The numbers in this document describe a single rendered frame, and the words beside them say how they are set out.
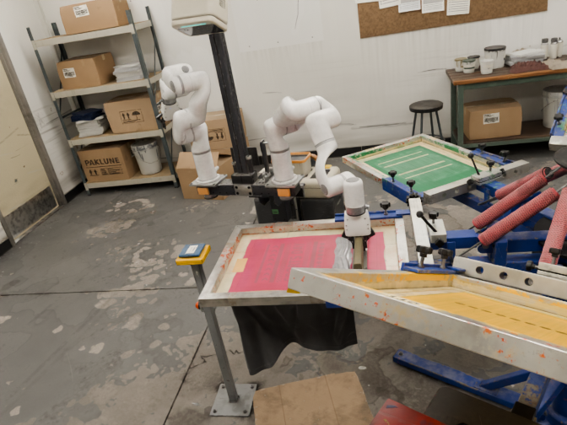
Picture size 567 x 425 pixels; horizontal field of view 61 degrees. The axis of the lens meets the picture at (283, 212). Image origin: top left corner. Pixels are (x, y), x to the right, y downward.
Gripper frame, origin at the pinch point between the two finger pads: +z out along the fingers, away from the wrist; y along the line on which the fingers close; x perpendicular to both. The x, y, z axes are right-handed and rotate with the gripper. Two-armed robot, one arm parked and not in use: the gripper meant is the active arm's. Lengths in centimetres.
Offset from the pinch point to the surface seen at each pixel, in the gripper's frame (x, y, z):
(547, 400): 9, -71, 76
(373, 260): 2.6, -4.9, 6.1
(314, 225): -25.8, 21.5, 3.1
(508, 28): -380, -144, -21
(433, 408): 74, -20, 7
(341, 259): 1.1, 7.9, 5.4
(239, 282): 14, 48, 6
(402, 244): -3.4, -16.9, 2.6
